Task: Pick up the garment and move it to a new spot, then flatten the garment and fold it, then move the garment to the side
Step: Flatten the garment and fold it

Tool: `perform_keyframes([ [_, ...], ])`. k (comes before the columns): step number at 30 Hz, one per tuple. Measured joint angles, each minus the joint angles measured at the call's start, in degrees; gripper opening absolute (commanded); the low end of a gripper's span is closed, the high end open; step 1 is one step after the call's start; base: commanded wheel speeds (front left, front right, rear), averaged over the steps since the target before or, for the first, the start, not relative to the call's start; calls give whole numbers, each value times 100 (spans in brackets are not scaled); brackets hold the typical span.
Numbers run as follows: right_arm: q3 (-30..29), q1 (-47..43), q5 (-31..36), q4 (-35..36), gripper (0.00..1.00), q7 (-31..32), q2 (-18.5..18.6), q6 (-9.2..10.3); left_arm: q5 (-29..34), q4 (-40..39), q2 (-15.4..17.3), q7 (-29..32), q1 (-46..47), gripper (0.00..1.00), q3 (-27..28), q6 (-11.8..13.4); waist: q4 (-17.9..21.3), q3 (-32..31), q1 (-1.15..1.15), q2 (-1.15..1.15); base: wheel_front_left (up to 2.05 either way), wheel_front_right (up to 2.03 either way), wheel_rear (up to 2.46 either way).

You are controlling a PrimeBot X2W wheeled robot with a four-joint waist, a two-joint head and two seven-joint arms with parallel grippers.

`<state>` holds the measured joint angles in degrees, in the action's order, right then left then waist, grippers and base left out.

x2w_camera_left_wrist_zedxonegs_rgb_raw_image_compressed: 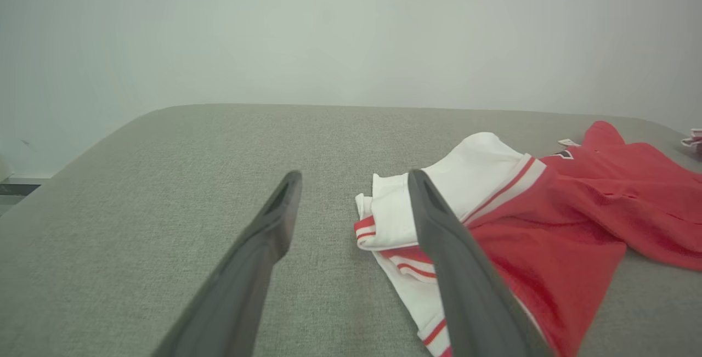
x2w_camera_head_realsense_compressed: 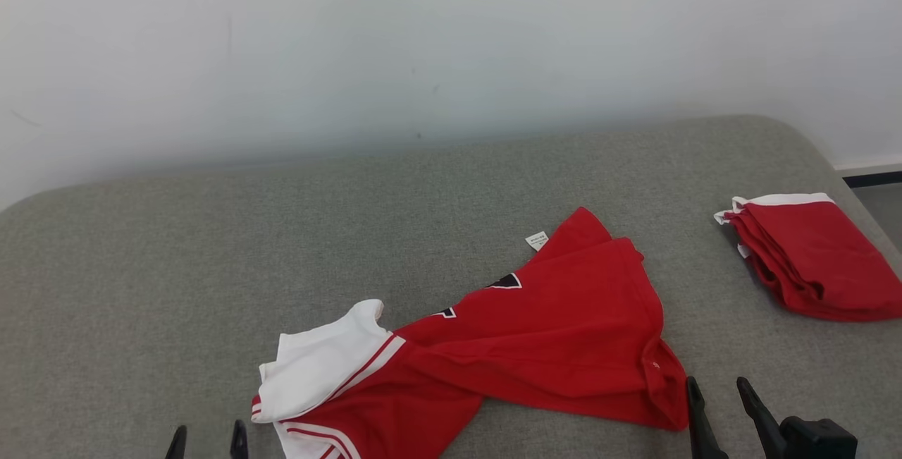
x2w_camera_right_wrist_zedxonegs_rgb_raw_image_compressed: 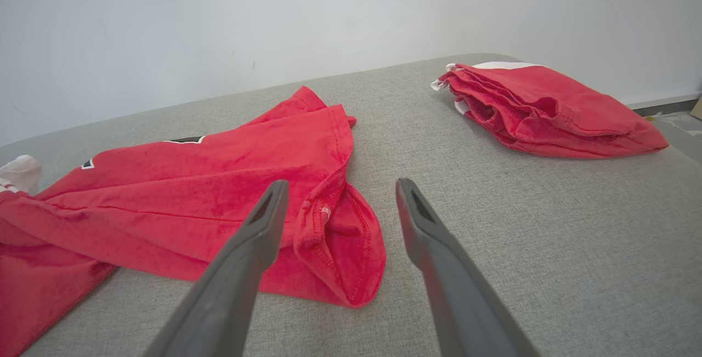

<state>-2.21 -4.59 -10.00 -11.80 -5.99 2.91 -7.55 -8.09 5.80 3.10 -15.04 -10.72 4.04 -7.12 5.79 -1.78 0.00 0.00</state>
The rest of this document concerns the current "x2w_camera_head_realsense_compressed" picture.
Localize red shorts with white stripe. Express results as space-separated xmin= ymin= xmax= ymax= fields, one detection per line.
xmin=713 ymin=192 xmax=902 ymax=323

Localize white wall baseboard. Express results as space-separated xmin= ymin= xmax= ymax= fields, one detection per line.
xmin=834 ymin=161 xmax=902 ymax=176

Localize red shirt with white sleeves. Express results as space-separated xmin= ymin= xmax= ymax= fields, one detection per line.
xmin=250 ymin=207 xmax=690 ymax=459

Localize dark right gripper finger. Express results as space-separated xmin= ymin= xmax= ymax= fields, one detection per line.
xmin=736 ymin=377 xmax=789 ymax=459
xmin=686 ymin=376 xmax=730 ymax=459

